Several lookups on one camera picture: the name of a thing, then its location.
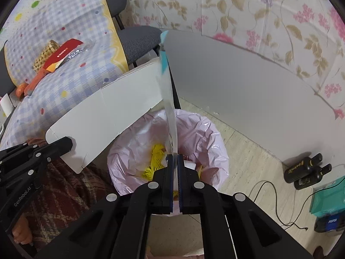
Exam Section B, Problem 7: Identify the yellow foam net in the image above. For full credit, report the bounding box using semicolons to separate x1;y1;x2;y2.
141;144;205;181

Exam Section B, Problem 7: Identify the small wicker basket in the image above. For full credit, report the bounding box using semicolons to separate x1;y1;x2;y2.
33;39;60;72

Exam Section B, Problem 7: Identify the clear plastic strip blue tip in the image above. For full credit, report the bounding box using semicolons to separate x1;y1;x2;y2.
156;30;179;168

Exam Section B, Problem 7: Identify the teal box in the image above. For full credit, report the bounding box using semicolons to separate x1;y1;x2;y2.
309;177;345;218

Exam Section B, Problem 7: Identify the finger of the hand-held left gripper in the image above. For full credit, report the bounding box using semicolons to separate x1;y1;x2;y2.
0;141;37;160
0;137;74;180

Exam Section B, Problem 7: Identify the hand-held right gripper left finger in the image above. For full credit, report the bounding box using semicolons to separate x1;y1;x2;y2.
35;154;173;259

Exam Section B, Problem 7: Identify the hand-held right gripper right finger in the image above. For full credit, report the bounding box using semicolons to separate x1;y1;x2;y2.
178;155;314;259

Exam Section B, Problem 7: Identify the black cable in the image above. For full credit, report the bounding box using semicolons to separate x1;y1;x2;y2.
248;181;310;231

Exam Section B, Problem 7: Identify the trash bin with pink bag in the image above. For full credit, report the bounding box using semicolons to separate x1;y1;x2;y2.
107;109;230;216

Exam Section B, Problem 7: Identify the grey office chair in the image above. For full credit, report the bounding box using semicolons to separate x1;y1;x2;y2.
98;0;181;108

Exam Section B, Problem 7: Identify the white cardboard box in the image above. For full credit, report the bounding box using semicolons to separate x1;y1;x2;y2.
45;58;171;174

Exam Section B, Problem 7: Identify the clear plastic wrapper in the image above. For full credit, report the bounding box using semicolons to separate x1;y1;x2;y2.
66;39;96;61

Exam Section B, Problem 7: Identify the black bottle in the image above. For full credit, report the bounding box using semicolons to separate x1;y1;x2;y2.
284;153;323;183
294;163;332;191

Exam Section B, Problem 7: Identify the blue checkered blanket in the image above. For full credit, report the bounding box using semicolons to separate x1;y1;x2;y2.
0;0;130;152

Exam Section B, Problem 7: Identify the person's left hand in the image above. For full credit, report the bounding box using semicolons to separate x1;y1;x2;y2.
12;217;34;247

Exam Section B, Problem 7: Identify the floral print plastic sheet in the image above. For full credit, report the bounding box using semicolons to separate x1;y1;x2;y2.
125;0;345;122

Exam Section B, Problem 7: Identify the red packet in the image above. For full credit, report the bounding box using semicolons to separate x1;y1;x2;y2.
43;39;85;73

